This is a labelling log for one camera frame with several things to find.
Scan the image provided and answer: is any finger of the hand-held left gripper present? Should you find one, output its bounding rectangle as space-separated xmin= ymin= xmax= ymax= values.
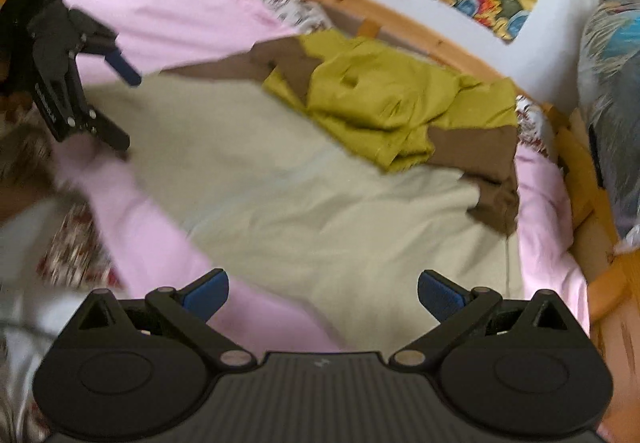
xmin=74 ymin=10 xmax=143 ymax=88
xmin=75 ymin=108 xmax=132 ymax=154

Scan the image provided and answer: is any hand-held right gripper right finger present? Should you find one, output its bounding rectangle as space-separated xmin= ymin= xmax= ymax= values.
xmin=389 ymin=269 xmax=571 ymax=370

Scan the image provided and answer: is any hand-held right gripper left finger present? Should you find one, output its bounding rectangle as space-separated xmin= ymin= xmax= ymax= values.
xmin=80 ymin=268 xmax=258 ymax=370

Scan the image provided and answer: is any beige brown olive hooded jacket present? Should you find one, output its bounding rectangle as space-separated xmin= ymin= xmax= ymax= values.
xmin=80 ymin=30 xmax=522 ymax=355

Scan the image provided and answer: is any clear plastic bag of clothes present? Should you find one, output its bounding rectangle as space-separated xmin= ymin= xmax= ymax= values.
xmin=530 ymin=0 xmax=640 ymax=245

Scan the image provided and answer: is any pink bed sheet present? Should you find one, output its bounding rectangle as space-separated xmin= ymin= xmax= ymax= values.
xmin=50 ymin=0 xmax=592 ymax=355

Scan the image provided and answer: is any floral quilt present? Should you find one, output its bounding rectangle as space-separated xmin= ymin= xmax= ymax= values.
xmin=0 ymin=0 xmax=557 ymax=443

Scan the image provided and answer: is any wooden bed frame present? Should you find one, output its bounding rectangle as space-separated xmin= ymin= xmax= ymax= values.
xmin=90 ymin=0 xmax=640 ymax=443

